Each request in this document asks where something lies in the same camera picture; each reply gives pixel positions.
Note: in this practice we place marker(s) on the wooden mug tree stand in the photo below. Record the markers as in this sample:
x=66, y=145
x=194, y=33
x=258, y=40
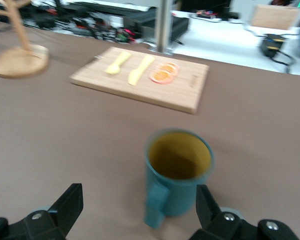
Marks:
x=20, y=62

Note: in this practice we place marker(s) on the toy orange slice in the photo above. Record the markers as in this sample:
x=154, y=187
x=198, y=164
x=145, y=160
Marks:
x=172, y=68
x=161, y=76
x=174, y=64

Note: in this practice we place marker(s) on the black and yellow device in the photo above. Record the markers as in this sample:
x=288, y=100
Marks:
x=272, y=43

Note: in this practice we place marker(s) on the teal cup yellow inside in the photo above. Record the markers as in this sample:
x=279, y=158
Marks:
x=175, y=197

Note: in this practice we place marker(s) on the black equipment box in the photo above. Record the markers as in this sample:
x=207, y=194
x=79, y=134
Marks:
x=181, y=23

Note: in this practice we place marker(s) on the bamboo cutting board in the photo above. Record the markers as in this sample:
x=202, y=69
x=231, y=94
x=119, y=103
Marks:
x=140, y=95

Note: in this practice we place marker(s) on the brown cardboard box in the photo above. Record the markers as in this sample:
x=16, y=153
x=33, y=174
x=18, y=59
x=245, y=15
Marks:
x=275, y=17

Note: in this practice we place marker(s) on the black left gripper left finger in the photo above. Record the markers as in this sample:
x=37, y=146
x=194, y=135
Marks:
x=52, y=225

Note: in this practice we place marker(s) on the yellow plastic fork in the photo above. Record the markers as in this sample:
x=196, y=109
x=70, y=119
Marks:
x=117, y=63

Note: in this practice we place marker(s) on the black flat equipment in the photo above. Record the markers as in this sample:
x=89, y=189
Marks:
x=110, y=7

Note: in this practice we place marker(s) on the aluminium camera post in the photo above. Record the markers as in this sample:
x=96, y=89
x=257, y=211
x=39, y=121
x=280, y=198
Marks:
x=163, y=25

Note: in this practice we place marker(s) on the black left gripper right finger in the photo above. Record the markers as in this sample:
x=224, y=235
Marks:
x=222, y=227

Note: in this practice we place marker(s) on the yellow plastic knife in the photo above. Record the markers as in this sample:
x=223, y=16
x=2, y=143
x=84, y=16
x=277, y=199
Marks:
x=140, y=71

